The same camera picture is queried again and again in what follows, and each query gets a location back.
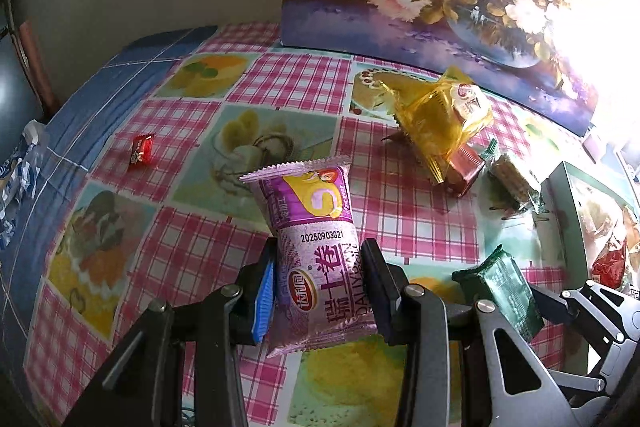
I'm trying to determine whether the red foil snack packet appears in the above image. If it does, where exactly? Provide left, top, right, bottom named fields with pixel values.
left=590, top=236, right=627, bottom=289

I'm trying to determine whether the pink white snack packet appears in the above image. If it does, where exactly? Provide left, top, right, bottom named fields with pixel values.
left=240, top=156, right=378, bottom=357

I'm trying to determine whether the dark green snack packet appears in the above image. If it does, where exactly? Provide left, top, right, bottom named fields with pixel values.
left=451, top=245, right=544, bottom=343

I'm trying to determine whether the yellow soft bread bag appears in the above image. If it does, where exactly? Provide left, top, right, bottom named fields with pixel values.
left=374, top=66, right=494, bottom=184

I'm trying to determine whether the green rimmed white box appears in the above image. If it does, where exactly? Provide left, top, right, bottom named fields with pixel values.
left=542, top=161, right=639, bottom=298

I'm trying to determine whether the red brown foil candy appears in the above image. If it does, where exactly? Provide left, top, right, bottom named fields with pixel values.
left=444, top=144, right=485, bottom=197

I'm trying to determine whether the clear wrapped round wafer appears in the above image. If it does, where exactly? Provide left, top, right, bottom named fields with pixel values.
left=480, top=138, right=544, bottom=213

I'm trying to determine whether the checkered fruit print tablecloth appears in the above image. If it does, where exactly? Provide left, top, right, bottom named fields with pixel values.
left=0, top=20, right=640, bottom=427

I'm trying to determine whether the small red candy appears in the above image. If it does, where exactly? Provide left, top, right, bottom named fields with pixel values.
left=128, top=133, right=154, bottom=169

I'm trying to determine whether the crumpled blue white wrapper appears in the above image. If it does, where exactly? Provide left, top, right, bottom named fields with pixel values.
left=0, top=119, right=49, bottom=251

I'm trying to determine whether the dark screen frame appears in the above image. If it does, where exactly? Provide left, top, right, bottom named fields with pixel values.
left=0, top=0, right=61, bottom=160

